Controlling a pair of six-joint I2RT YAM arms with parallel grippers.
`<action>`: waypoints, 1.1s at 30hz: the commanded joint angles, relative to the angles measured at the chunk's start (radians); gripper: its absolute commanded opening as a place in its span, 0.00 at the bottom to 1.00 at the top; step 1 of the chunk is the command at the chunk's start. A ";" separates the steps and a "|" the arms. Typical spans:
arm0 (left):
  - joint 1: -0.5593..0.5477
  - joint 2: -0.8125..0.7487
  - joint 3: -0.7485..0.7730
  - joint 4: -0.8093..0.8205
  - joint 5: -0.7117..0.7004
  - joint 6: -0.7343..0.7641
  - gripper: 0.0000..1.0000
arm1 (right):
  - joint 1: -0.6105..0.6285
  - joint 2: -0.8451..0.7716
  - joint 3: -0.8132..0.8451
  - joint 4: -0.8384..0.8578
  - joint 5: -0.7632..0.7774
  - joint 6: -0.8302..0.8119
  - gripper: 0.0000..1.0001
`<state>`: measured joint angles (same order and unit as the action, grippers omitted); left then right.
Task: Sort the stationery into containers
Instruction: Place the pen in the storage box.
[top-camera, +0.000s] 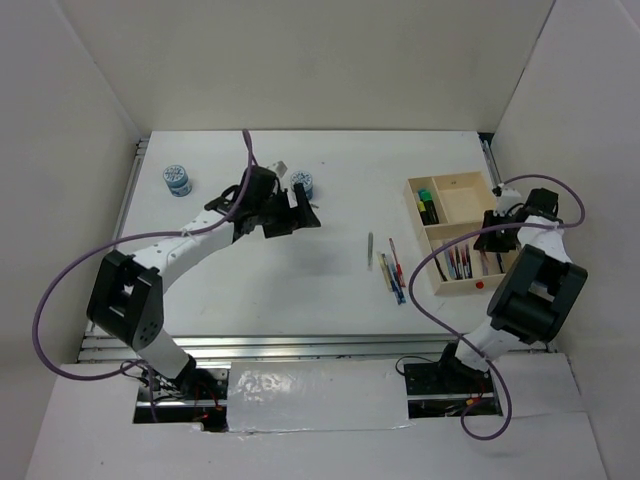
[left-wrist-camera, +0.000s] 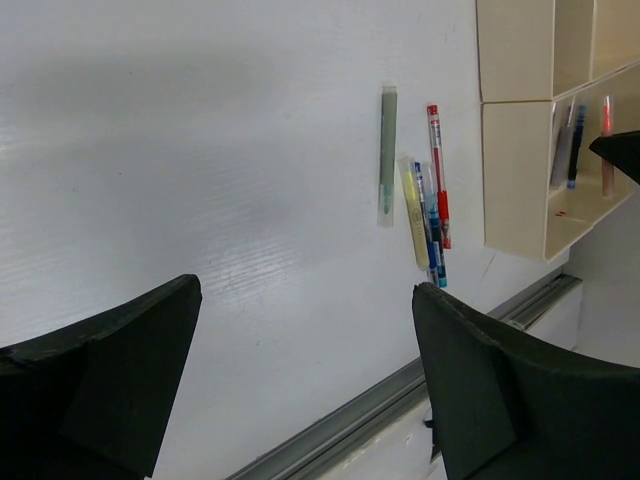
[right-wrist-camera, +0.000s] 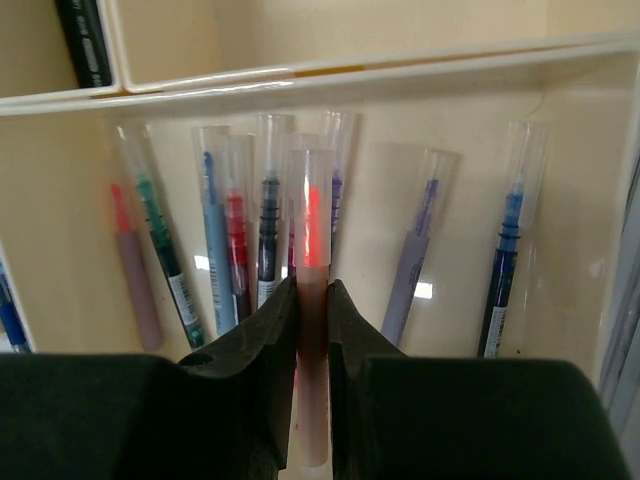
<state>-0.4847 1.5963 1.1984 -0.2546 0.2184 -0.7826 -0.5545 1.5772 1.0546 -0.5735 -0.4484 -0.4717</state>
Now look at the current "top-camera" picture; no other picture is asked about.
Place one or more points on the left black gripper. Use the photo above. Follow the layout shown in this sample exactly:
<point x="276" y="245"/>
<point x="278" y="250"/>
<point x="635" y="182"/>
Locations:
<point x="305" y="215"/>

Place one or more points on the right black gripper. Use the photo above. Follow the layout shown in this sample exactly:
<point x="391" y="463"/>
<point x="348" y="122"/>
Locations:
<point x="488" y="242"/>

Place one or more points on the violet clear-cap pen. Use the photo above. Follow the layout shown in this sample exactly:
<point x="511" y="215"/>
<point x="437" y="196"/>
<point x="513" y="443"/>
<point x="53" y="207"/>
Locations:
<point x="467" y="262"/>

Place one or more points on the black clear-cap pen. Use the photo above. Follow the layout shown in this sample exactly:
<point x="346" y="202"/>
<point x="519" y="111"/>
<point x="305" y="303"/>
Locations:
<point x="459" y="264"/>

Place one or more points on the red clear-cap pen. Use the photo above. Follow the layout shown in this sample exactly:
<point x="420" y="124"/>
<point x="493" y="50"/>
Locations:
<point x="451" y="264"/>

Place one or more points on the yellow highlighter marker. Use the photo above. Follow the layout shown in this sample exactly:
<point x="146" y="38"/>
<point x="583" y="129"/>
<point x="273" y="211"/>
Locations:
<point x="430" y="212"/>

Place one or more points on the olive green clear pen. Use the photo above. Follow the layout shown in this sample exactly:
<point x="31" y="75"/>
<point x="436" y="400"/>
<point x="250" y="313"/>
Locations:
<point x="370" y="242"/>

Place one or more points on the purple highlighter marker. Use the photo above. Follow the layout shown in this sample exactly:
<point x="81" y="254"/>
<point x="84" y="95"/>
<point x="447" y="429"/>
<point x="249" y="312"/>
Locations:
<point x="423" y="214"/>

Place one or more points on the yellow clear pen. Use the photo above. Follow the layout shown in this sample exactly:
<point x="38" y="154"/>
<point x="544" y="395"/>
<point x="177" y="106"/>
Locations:
<point x="383" y="271"/>

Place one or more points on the red gel pen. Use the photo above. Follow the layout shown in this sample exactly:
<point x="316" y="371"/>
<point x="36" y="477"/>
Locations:
<point x="398" y="268"/>

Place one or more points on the dark blue gel pen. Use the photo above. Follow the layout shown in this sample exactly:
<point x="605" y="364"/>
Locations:
<point x="388" y="272"/>

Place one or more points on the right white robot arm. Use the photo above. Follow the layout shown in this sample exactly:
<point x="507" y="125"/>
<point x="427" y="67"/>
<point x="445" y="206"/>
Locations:
<point x="535" y="296"/>

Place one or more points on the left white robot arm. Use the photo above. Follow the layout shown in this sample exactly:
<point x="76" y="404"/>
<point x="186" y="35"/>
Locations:
<point x="127" y="300"/>

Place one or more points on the beige divided organizer tray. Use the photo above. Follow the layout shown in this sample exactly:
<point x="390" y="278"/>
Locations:
<point x="460" y="200"/>

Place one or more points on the left blue round jar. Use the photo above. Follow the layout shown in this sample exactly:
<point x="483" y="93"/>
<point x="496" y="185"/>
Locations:
<point x="177" y="180"/>

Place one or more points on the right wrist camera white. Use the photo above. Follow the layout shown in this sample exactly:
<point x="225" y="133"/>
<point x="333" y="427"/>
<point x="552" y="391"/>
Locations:
<point x="506" y="199"/>

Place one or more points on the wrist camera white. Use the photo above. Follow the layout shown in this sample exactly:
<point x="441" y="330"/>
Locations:
<point x="279" y="168"/>
<point x="506" y="199"/>

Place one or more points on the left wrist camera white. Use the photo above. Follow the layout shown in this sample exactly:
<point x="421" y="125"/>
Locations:
<point x="279" y="168"/>

